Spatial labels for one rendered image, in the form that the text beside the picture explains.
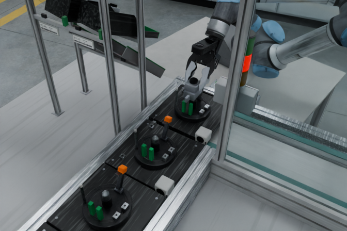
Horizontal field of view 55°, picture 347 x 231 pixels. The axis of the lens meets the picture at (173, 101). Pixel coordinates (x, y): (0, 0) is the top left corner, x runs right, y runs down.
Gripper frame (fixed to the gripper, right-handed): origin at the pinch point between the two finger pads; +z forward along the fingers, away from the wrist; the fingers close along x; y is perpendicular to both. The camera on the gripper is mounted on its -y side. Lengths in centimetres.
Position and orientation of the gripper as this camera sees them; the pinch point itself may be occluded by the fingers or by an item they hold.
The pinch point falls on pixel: (192, 85)
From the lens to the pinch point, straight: 120.4
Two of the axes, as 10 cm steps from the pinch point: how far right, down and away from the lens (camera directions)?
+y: 3.9, 0.9, 9.2
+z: -3.7, 9.3, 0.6
